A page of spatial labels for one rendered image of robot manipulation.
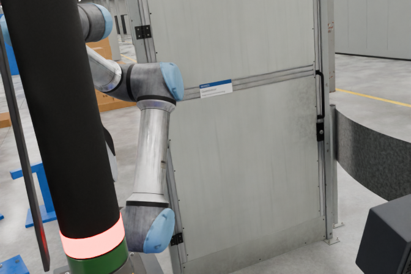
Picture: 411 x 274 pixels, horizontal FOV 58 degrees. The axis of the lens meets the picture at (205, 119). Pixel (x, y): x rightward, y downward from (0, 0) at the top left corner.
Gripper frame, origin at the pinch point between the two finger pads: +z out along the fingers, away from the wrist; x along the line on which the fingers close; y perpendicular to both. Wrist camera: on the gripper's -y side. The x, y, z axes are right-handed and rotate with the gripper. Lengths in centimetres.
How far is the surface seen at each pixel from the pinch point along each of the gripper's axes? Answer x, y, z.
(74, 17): -2, -51, -29
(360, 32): -743, 753, 62
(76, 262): 1, -51, -16
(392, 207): -62, -12, 18
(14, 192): 86, 375, 138
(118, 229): -2, -51, -18
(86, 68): -2, -51, -26
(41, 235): 2, -51, -18
